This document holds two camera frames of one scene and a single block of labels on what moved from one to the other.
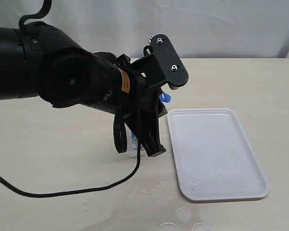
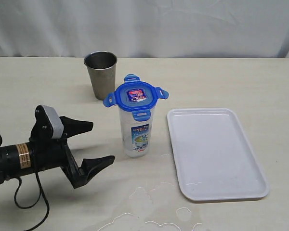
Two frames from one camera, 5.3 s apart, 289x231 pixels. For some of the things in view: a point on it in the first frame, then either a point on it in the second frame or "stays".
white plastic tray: [214, 159] stays
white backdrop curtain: [205, 29] stays
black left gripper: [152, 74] to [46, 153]
